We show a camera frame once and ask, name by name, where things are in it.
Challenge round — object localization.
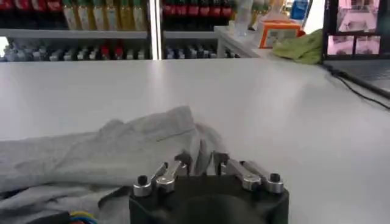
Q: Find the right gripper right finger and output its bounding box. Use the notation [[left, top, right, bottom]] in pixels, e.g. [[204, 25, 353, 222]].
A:
[[211, 150, 285, 195]]

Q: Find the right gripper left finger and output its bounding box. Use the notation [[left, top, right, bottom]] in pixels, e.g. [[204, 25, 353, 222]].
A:
[[132, 151, 193, 198]]

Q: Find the grey printed t-shirt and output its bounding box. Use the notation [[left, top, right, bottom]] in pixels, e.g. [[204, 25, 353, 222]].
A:
[[0, 105, 233, 224]]

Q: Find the white side table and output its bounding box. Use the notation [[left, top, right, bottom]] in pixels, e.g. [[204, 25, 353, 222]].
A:
[[213, 25, 277, 59]]

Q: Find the green crumpled cloth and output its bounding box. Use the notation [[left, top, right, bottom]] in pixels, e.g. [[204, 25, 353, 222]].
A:
[[271, 28, 324, 66]]

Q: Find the orange and white box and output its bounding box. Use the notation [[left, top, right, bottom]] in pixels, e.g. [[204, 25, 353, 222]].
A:
[[258, 19, 307, 50]]

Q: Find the metal shelf rack with bottles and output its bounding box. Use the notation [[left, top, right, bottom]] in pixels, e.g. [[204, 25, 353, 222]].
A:
[[155, 0, 244, 60], [0, 0, 161, 62]]

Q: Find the clear plastic bottle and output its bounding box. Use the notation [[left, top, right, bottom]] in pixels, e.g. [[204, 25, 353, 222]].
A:
[[233, 0, 254, 38]]

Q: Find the grey open laptop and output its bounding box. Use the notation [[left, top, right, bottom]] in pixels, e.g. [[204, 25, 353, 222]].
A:
[[321, 0, 390, 100]]

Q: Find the coloured wire bundle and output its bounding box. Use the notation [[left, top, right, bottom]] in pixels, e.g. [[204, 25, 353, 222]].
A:
[[26, 210, 99, 224]]

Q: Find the black laptop cable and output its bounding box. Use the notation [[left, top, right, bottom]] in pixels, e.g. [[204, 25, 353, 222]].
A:
[[322, 63, 390, 111]]

